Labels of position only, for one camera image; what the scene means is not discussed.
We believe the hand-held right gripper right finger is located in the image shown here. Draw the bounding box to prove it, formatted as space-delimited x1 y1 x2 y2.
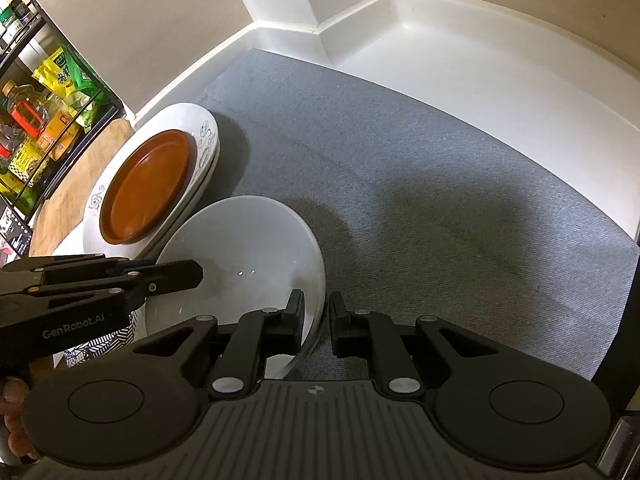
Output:
327 291 506 398

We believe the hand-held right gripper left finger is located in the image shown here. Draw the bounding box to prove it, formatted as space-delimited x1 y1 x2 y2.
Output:
131 288 306 398

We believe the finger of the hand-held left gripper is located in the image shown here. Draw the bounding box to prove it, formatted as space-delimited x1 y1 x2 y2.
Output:
0 258 205 312
0 254 157 282

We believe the plain white bowl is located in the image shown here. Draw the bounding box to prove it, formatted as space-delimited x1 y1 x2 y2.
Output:
141 196 327 380

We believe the brown plate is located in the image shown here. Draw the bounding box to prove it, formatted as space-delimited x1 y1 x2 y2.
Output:
98 129 195 246

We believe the white floral plate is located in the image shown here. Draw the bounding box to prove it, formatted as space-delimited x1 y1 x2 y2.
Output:
82 130 223 271
81 102 221 261

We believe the person's left hand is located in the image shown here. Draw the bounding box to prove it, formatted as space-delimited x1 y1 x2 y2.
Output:
0 376 42 461

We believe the wooden cutting board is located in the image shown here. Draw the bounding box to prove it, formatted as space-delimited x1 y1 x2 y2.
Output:
27 117 139 261

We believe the yellow box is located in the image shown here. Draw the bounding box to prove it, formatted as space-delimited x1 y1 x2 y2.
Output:
37 105 84 162

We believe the grey mat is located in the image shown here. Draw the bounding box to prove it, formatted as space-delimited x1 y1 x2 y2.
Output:
192 47 640 382

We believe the green snack packet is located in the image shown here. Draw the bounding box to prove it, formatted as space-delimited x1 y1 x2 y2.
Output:
64 52 109 129

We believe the yellow snack packet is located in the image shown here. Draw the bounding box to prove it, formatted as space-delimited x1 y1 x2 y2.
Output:
32 45 76 99

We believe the green lid jar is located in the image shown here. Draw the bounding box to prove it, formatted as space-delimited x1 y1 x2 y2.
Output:
0 5 21 36

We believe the black wire rack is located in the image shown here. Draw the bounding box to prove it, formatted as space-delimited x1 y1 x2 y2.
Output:
0 0 126 261

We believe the oil bottle red handle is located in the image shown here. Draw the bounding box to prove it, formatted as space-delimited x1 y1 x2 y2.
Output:
0 82 57 161

